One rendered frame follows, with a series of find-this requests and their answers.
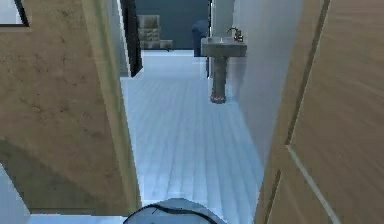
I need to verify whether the black room door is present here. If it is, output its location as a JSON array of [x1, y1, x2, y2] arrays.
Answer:
[[120, 0, 144, 78]]

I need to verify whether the white toilet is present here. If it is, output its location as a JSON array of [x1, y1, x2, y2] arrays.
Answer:
[[123, 197, 228, 224]]

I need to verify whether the bronze sink faucet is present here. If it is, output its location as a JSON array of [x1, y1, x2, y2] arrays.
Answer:
[[227, 27, 245, 43]]

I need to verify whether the grey pedestal sink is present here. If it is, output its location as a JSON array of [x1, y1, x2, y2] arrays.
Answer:
[[200, 36, 248, 104]]

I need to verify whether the blue armchair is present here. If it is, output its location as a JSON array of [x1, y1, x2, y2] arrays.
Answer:
[[191, 19, 211, 58]]

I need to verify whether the grey stone shelf unit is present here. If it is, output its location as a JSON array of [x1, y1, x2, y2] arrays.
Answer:
[[137, 14, 174, 51]]

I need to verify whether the black framed mirror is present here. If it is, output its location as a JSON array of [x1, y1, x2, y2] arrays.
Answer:
[[0, 0, 30, 28]]

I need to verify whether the light wooden room door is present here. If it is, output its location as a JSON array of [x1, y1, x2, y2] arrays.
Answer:
[[253, 0, 384, 224]]

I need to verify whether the light brown wooden cabinet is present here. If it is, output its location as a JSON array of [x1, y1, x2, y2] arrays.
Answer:
[[0, 0, 143, 216]]

